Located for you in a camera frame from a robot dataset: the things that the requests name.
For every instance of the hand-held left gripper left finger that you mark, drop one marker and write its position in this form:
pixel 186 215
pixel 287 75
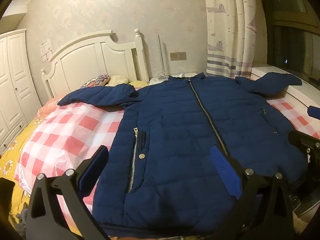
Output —
pixel 92 167

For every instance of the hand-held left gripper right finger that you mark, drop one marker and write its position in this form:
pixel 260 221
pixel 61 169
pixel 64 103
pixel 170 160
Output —
pixel 225 172

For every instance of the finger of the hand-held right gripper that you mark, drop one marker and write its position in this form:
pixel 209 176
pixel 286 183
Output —
pixel 314 112
pixel 305 142

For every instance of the navy blue puffer jacket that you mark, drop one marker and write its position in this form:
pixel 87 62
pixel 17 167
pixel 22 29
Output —
pixel 175 130

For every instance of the red white checkered cloth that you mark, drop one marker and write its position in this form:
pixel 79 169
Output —
pixel 62 135

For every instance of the white window sill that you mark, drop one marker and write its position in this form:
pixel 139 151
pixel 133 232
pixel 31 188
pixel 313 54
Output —
pixel 260 71

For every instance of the yellow floral bedsheet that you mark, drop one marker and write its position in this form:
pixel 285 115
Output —
pixel 10 160

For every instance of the dark window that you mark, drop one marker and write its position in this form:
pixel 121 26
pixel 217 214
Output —
pixel 292 30

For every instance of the colourful patterned pillow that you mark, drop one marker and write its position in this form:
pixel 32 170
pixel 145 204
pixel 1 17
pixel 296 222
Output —
pixel 96 81

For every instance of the cream pillow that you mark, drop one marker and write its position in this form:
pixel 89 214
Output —
pixel 118 80

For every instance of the yellow pillow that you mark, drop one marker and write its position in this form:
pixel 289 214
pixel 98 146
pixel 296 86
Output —
pixel 138 83

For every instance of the white bed headboard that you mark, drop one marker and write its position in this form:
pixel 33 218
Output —
pixel 82 60

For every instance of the white nightstand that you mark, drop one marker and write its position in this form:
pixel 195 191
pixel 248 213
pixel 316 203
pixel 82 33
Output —
pixel 160 80

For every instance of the white wardrobe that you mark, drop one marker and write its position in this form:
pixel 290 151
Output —
pixel 15 85

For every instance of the printed striped curtain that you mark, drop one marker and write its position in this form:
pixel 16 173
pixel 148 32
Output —
pixel 225 30

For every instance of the white lamp pole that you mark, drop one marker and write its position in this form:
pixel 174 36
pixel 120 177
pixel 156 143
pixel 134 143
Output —
pixel 160 55

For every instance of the wall switch panel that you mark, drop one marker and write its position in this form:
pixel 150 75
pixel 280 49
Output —
pixel 178 56

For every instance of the wall paper notices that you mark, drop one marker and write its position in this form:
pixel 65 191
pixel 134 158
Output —
pixel 46 50

